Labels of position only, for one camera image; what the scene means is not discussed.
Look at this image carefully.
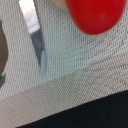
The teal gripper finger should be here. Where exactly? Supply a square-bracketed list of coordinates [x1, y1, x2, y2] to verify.
[0, 20, 8, 87]

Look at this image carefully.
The red toy tomato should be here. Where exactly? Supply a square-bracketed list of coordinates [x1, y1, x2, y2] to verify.
[66, 0, 127, 35]

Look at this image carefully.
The round wooden plate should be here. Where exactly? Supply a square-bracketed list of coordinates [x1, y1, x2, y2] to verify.
[50, 0, 66, 9]

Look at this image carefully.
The white woven placemat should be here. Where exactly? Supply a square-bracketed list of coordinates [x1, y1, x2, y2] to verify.
[0, 0, 128, 128]

